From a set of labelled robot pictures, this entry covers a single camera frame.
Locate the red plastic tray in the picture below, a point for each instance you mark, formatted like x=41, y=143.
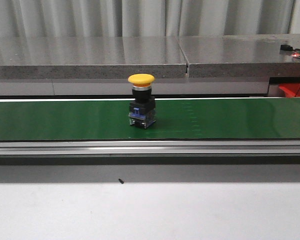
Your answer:
x=290, y=89

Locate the green conveyor belt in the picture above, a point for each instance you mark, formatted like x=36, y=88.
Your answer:
x=237, y=118

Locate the small sensor circuit board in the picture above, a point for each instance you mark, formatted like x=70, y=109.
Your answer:
x=288, y=48

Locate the aluminium conveyor frame rail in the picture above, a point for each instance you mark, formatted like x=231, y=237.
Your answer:
x=153, y=147

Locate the white pleated curtain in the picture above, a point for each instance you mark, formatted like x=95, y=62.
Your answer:
x=147, y=18

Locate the grey stone countertop slab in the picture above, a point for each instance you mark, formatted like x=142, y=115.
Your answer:
x=164, y=57

